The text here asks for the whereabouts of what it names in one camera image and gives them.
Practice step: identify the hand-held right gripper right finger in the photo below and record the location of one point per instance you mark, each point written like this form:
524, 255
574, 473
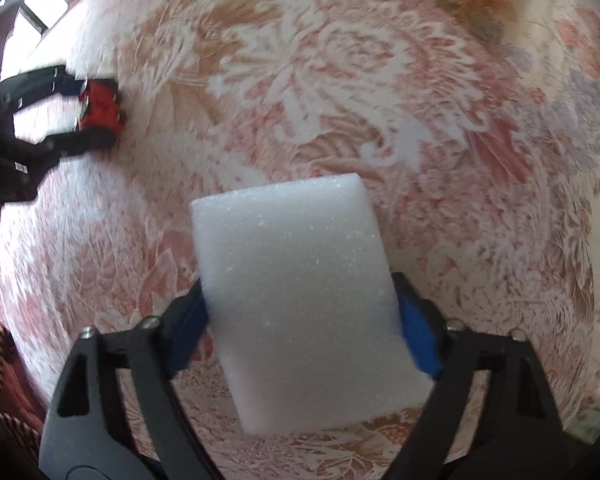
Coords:
420, 335

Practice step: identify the white foam block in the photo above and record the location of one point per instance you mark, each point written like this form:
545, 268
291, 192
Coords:
305, 305

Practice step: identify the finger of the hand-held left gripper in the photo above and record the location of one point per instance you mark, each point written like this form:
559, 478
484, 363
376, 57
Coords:
75, 142
40, 80

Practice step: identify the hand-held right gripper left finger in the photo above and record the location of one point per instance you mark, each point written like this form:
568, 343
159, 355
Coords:
190, 330

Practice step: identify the red toy car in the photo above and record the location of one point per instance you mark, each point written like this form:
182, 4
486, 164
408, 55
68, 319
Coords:
102, 107

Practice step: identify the floral bedsheet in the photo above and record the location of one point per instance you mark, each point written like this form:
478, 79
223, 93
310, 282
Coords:
585, 85

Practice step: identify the window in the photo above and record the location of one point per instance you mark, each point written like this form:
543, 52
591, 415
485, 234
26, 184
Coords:
35, 10

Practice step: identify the striped brown cloth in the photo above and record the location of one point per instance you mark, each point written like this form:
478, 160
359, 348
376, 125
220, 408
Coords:
0, 375

